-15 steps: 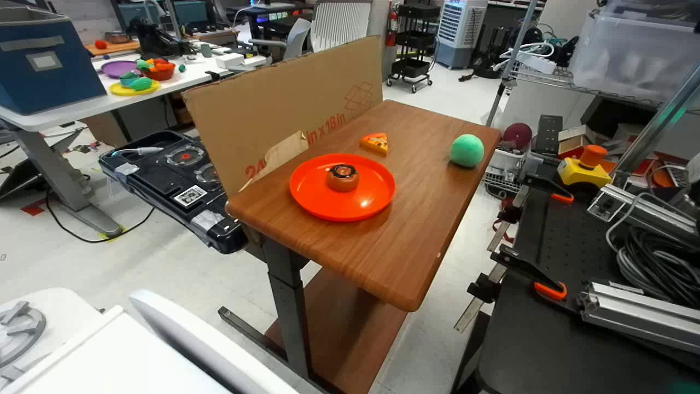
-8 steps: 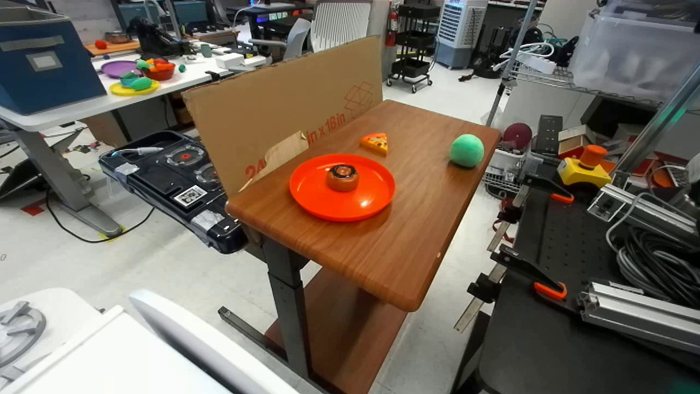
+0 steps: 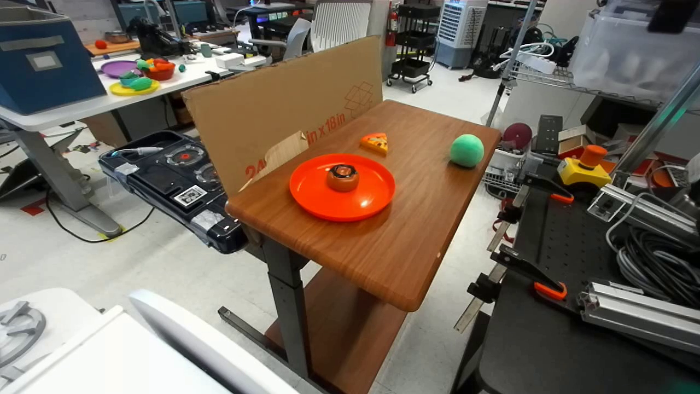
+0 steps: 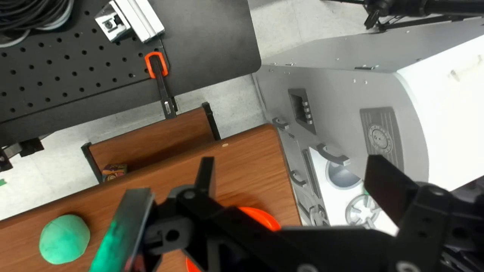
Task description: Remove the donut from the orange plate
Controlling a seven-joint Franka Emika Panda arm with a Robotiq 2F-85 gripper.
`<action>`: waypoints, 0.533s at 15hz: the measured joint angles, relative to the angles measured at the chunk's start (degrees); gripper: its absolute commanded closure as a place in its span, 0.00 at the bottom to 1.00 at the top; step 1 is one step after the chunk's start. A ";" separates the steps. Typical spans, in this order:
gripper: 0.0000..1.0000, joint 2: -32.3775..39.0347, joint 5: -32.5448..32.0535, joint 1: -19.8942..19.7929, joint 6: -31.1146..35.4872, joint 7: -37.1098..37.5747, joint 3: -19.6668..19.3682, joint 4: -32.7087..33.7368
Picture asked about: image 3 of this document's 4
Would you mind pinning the clear plastic storage bin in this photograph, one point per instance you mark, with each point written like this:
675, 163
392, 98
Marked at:
634, 50

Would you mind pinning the blue storage box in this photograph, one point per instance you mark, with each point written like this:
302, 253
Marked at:
45, 68

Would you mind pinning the white work table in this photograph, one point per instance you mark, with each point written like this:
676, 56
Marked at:
65, 110

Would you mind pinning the grey metal desk frame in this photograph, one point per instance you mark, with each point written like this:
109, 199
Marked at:
290, 306

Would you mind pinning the black case with stickers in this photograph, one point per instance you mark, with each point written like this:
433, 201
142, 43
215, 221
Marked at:
167, 182

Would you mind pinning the white air cooler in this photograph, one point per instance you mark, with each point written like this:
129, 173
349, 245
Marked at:
455, 33

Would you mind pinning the green toy vegetable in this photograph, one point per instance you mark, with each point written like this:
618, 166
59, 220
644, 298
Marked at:
136, 82

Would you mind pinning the chocolate glazed toy donut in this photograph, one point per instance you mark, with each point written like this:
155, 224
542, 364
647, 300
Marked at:
342, 178

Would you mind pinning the red toy bowl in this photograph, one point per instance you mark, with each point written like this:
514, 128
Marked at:
159, 71

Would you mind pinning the purple toy plate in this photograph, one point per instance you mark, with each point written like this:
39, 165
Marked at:
116, 68

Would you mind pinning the short aluminium extrusion bracket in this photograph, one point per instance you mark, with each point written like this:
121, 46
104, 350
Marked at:
642, 211

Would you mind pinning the black optical breadboard table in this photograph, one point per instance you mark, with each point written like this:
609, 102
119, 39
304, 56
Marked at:
570, 341

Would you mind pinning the toy pizza slice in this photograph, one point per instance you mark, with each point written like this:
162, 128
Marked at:
375, 143

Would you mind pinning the green foam ball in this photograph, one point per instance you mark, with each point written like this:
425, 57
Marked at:
466, 149

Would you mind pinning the dark red ball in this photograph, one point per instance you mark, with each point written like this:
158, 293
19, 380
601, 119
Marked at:
518, 135

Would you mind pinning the yellow hand tool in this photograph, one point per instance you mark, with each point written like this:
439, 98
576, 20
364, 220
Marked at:
583, 173

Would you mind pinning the brown cardboard panel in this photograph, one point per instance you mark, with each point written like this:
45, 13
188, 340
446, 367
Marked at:
291, 102

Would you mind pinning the long aluminium extrusion bar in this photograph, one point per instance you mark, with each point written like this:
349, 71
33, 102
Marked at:
642, 315

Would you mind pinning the yellow toy plate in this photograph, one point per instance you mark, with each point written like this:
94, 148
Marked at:
121, 91

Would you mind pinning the orange plastic plate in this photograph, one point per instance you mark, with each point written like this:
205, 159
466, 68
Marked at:
313, 198

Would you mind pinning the black utility cart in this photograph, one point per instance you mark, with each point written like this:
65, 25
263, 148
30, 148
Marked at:
411, 44

